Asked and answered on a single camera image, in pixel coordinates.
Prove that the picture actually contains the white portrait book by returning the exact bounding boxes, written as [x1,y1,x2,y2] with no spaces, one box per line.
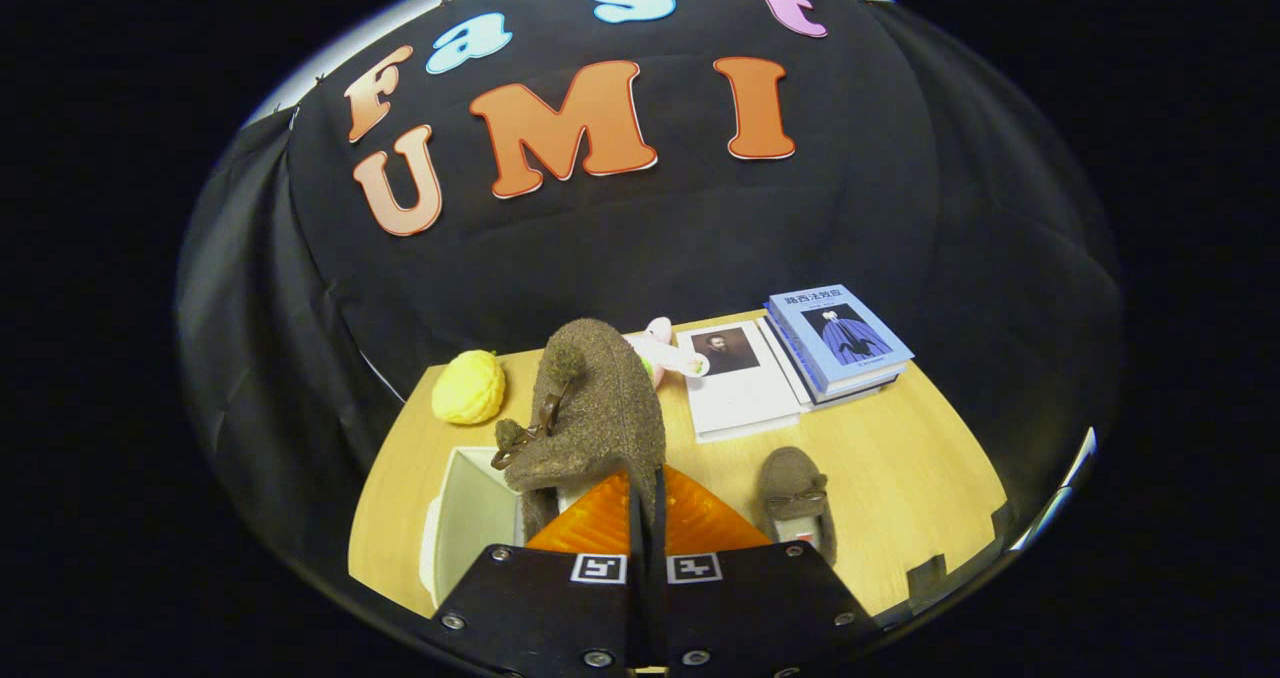
[676,319,802,445]

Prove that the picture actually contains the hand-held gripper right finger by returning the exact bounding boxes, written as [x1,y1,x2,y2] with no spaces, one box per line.
[652,464,883,678]

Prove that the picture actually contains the yellow plush ball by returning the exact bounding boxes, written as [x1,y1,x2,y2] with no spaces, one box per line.
[431,349,508,427]

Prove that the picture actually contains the light blue book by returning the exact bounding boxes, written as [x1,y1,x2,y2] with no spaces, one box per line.
[766,283,916,391]

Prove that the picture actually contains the pink and green plush toy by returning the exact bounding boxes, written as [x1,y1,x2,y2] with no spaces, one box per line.
[624,316,712,390]

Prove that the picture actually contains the brown felt shoe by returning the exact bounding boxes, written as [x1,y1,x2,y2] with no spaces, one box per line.
[754,445,839,567]
[490,318,669,546]

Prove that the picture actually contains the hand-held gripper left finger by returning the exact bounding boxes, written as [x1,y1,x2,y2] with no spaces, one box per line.
[430,470,646,678]

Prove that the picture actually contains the dark blue book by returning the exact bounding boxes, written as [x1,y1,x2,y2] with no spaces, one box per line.
[757,308,903,415]

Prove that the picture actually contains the beige storage box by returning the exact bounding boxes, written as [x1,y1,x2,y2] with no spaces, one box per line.
[419,445,533,609]

